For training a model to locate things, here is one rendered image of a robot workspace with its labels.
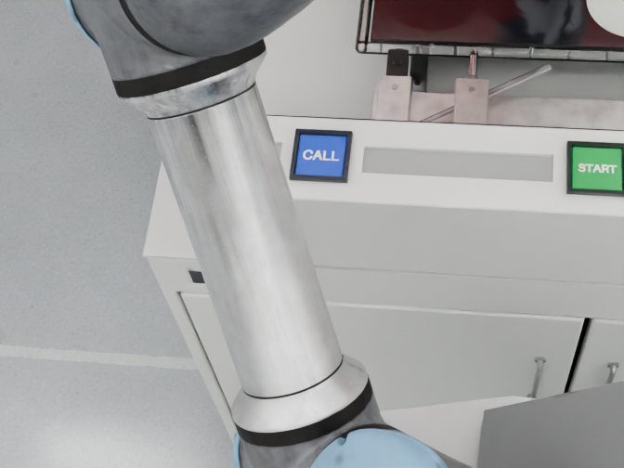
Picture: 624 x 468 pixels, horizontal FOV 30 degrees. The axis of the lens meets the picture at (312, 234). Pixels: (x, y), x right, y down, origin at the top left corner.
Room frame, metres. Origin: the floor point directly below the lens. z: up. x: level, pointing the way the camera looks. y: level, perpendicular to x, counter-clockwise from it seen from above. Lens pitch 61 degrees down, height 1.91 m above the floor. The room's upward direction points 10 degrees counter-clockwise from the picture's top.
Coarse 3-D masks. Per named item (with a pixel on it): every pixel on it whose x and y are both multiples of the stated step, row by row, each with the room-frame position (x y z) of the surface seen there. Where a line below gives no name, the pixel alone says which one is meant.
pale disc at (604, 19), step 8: (592, 0) 0.78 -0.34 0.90; (600, 0) 0.77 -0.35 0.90; (608, 0) 0.77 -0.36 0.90; (616, 0) 0.77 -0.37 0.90; (592, 8) 0.77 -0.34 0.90; (600, 8) 0.76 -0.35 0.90; (608, 8) 0.76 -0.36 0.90; (616, 8) 0.76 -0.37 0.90; (592, 16) 0.76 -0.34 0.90; (600, 16) 0.75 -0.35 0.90; (608, 16) 0.75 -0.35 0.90; (616, 16) 0.75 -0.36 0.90; (600, 24) 0.74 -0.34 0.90; (608, 24) 0.74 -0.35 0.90; (616, 24) 0.74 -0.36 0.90; (616, 32) 0.73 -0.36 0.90
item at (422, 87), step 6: (414, 60) 0.78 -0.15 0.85; (420, 60) 0.78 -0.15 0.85; (426, 60) 0.77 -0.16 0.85; (414, 66) 0.77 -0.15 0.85; (420, 66) 0.77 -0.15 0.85; (426, 66) 0.77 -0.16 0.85; (414, 72) 0.76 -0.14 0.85; (420, 72) 0.76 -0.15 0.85; (426, 72) 0.76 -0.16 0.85; (414, 78) 0.75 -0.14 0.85; (420, 78) 0.75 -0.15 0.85; (426, 78) 0.75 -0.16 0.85; (414, 84) 0.74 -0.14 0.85; (420, 84) 0.74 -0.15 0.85; (426, 84) 0.75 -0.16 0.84; (414, 90) 0.74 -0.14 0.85; (420, 90) 0.74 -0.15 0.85; (426, 90) 0.75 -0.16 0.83
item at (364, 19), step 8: (360, 0) 0.83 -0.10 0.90; (368, 0) 0.83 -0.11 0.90; (360, 8) 0.82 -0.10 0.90; (368, 8) 0.82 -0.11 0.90; (360, 16) 0.81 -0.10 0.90; (368, 16) 0.81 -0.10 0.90; (360, 24) 0.80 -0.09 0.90; (368, 24) 0.80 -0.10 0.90; (360, 32) 0.79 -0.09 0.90; (368, 32) 0.79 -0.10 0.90; (360, 40) 0.78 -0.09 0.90; (368, 40) 0.78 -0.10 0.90
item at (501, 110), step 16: (416, 96) 0.71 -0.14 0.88; (432, 96) 0.71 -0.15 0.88; (448, 96) 0.70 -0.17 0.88; (496, 96) 0.69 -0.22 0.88; (416, 112) 0.69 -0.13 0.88; (432, 112) 0.68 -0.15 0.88; (496, 112) 0.67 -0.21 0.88; (512, 112) 0.67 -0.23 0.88; (528, 112) 0.66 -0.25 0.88; (544, 112) 0.66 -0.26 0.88; (560, 112) 0.66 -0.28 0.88; (576, 112) 0.65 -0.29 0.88; (592, 112) 0.65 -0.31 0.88; (608, 112) 0.64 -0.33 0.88; (592, 128) 0.63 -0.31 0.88; (608, 128) 0.63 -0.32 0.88
